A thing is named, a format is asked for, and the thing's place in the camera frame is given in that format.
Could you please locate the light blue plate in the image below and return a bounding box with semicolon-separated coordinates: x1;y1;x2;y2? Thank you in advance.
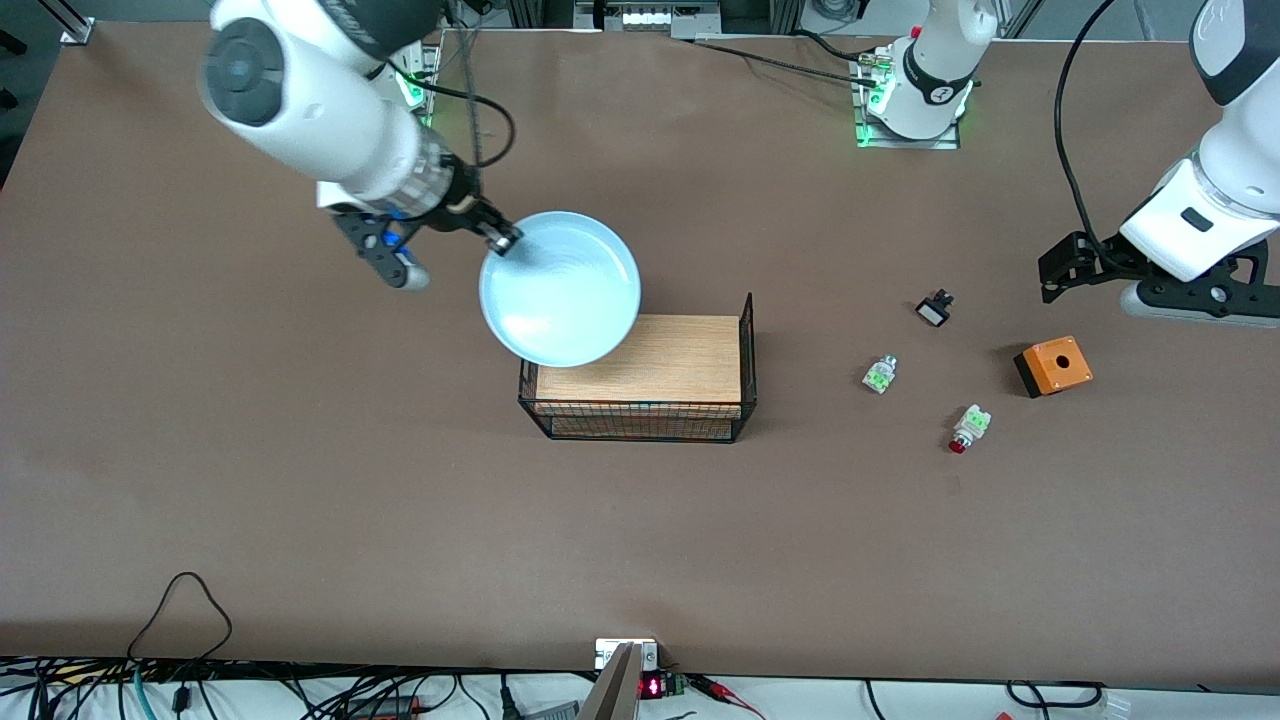
478;210;643;368

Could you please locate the red push button switch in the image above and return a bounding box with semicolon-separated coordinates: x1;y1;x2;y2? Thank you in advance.
947;403;993;455

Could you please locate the wooden board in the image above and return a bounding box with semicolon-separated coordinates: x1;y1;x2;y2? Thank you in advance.
535;314;743;419

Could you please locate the white power strip device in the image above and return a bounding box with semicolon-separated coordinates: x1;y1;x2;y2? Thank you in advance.
575;0;723;41

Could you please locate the aluminium profile piece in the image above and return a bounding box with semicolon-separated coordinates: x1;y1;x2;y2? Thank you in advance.
40;0;96;46

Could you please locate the white mounting block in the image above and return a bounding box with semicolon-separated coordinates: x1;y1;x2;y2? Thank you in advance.
595;638;659;671

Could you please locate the grey metal bar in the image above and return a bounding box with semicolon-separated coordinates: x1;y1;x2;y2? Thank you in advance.
578;643;643;720

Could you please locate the black power adapter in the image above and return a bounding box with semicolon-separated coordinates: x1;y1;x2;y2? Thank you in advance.
345;695;421;720

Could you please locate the red test lead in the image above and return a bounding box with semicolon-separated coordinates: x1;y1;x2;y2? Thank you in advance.
688;675;766;720

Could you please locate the orange button enclosure box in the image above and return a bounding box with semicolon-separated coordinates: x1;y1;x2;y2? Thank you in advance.
1013;336;1094;399

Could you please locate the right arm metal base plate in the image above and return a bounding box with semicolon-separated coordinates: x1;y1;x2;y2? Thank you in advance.
395;40;443;129

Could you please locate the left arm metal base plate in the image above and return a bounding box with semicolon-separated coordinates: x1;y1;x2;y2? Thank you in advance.
853;50;963;151

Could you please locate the black wire basket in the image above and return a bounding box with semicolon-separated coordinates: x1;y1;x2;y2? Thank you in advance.
517;292;758;444

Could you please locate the black cable to arm base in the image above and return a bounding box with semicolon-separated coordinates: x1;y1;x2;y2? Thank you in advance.
690;30;881;89

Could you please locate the black flat cable loop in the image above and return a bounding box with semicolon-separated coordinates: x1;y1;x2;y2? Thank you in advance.
1005;680;1106;709

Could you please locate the black looped cable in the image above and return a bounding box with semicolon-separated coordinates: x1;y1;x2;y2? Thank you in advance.
128;572;234;663

